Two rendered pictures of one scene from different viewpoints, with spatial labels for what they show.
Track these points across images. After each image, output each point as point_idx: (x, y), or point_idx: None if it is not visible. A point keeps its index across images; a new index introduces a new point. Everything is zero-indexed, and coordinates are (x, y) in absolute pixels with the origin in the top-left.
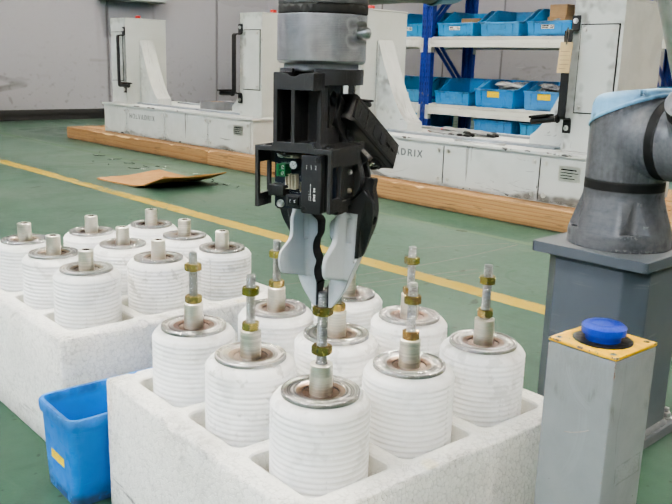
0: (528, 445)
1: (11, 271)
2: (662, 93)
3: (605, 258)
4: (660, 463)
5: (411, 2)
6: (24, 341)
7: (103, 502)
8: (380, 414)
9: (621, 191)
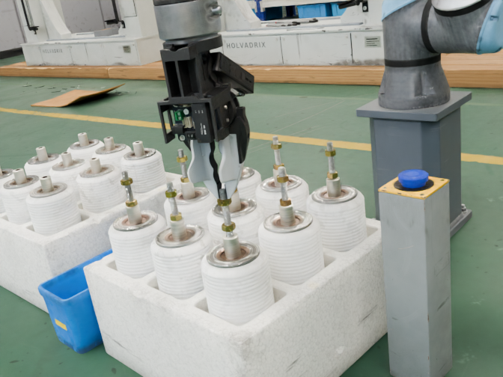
0: (376, 257)
1: None
2: None
3: (407, 114)
4: (463, 244)
5: None
6: (16, 248)
7: (99, 347)
8: (275, 259)
9: (411, 66)
